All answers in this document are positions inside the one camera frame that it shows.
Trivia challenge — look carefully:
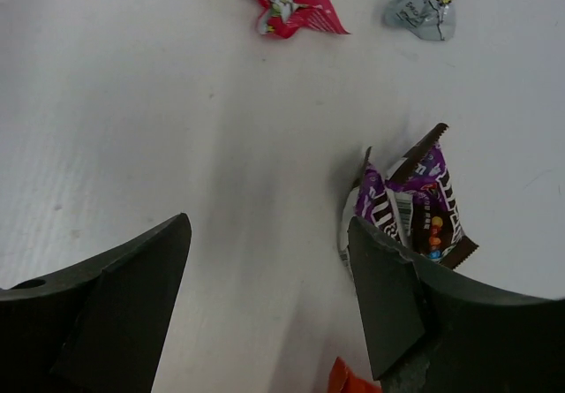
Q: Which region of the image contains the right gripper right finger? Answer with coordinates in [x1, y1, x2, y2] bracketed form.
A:
[348, 218, 564, 392]

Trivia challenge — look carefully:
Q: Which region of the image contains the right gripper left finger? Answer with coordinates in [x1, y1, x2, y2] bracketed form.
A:
[1, 213, 192, 392]

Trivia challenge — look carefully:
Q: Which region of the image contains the red candy packet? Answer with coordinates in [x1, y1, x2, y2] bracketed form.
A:
[256, 0, 348, 39]

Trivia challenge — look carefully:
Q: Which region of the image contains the orange chips bag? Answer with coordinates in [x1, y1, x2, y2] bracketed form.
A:
[327, 357, 382, 393]

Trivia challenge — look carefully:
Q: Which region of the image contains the brown M&M's packet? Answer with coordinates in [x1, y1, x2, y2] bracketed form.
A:
[338, 123, 478, 269]

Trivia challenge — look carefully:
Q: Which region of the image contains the silver candy wrapper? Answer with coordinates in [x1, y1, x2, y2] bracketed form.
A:
[383, 0, 456, 42]

